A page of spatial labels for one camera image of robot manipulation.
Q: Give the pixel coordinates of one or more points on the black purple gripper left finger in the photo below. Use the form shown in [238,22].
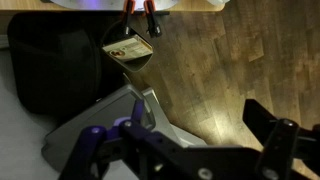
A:
[148,155]

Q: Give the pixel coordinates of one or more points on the black bag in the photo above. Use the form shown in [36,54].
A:
[58,63]

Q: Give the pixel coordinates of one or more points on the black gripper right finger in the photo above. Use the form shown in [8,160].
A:
[283,140]

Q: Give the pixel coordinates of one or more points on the orange black spring clamp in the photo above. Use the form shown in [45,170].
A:
[154,29]

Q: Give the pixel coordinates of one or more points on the black bin with box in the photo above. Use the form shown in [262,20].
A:
[131,52]

